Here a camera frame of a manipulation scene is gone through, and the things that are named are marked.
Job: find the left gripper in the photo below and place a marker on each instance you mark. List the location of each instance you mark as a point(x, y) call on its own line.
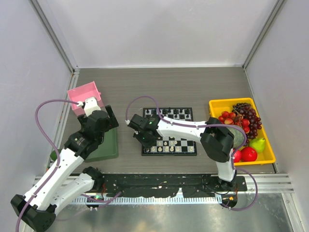
point(111, 122)

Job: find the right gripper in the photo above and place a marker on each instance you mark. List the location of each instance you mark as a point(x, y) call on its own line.
point(148, 145)

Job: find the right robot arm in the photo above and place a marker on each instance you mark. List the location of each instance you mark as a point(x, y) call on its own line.
point(220, 141)

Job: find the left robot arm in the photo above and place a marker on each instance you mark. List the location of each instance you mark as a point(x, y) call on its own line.
point(39, 206)

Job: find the black white chessboard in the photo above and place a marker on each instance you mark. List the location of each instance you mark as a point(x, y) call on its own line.
point(173, 145)

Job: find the green plastic tray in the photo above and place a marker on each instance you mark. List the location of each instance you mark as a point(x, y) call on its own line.
point(107, 150)

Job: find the pink plastic box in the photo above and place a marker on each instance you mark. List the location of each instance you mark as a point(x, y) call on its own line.
point(84, 92)

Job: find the green lime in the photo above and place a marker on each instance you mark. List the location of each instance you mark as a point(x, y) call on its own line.
point(53, 155)

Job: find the yellow plastic bin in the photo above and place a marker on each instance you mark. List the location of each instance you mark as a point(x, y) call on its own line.
point(265, 157)

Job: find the green cantaloupe melon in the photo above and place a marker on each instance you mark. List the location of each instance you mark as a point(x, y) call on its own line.
point(238, 137)

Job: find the purple grape bunch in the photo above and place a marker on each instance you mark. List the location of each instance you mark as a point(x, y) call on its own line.
point(246, 117)

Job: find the red apple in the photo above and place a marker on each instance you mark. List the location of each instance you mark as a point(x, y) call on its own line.
point(248, 154)

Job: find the green pear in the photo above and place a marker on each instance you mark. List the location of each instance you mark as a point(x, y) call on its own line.
point(258, 144)

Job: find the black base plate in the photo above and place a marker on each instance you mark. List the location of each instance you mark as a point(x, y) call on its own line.
point(165, 185)

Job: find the aluminium frame rail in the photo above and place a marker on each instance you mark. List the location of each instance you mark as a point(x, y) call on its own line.
point(51, 26)

